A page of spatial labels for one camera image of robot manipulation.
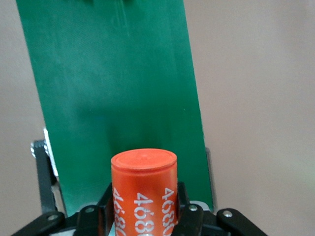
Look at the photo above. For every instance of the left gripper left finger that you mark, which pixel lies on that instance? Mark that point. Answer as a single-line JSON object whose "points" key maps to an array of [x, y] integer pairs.
{"points": [[98, 221]]}

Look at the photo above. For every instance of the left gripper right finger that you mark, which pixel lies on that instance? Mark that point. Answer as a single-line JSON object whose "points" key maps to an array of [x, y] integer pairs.
{"points": [[194, 221]]}

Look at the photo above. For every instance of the orange cylinder with 4680 print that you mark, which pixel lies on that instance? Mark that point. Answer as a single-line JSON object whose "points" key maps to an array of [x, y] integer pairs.
{"points": [[144, 177]]}

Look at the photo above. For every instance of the green conveyor belt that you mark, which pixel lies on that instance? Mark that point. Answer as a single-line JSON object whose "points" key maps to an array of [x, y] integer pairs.
{"points": [[110, 73]]}

